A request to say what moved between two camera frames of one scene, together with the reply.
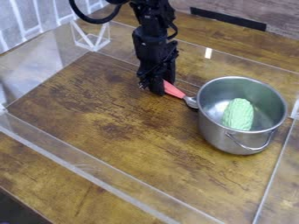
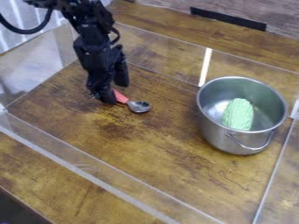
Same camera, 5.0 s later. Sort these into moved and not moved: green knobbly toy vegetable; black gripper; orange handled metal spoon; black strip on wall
Moved: black gripper; orange handled metal spoon
Not moved: black strip on wall; green knobbly toy vegetable
